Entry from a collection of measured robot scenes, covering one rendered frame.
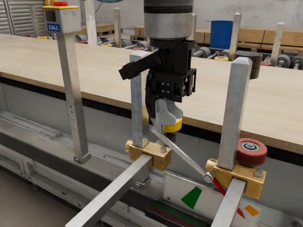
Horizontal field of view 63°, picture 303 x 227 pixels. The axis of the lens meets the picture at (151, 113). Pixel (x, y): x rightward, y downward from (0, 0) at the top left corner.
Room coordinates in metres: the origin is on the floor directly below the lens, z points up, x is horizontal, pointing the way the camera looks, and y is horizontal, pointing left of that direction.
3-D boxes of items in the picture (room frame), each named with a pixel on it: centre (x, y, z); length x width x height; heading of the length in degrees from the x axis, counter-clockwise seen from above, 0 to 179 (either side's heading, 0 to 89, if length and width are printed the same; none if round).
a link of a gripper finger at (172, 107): (0.51, -0.04, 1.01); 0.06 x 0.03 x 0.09; 59
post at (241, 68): (0.50, -0.18, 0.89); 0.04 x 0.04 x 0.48; 59
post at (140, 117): (0.63, 0.03, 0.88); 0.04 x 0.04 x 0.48; 59
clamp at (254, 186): (0.49, -0.20, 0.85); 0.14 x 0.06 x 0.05; 59
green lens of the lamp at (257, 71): (0.54, -0.21, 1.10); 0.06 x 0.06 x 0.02
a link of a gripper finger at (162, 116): (0.48, -0.03, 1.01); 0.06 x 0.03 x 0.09; 59
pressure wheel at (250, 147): (0.53, -0.25, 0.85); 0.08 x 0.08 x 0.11
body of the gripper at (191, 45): (0.50, -0.04, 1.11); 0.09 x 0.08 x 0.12; 59
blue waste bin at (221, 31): (6.18, -1.67, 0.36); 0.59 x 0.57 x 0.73; 148
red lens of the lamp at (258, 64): (0.54, -0.21, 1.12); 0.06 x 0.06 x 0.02
